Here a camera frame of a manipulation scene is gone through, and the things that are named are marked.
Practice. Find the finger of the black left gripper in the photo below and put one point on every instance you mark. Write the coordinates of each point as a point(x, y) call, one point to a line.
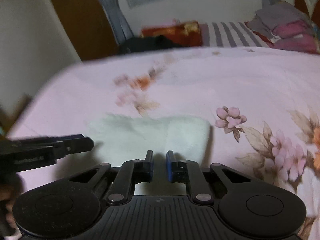
point(71, 144)

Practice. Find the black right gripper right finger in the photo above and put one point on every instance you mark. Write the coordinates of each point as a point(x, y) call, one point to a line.
point(188, 172)

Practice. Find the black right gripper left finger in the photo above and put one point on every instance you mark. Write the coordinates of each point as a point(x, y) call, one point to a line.
point(125, 178)

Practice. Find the white small cloth garment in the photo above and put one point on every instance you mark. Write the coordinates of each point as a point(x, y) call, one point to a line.
point(122, 138)

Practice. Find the pile of folded clothes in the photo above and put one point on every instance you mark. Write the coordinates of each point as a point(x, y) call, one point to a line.
point(282, 26)

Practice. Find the person's left hand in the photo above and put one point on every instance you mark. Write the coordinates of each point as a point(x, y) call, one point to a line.
point(11, 188)

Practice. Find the pink floral bed quilt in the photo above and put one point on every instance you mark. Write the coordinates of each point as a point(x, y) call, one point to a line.
point(262, 105)

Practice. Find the black cloth on bed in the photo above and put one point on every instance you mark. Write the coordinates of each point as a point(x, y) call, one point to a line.
point(139, 44)

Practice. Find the brown wooden door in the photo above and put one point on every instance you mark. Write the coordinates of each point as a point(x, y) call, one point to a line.
point(87, 27)

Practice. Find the red orange patterned blanket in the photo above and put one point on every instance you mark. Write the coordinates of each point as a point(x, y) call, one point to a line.
point(186, 34)

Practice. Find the grey striped bed sheet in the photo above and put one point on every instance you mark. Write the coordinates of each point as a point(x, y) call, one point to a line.
point(229, 35)

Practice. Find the grey curtain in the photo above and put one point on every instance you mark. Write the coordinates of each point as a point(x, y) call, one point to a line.
point(117, 20)

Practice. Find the red white scalloped headboard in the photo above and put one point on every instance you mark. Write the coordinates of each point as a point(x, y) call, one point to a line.
point(303, 7)

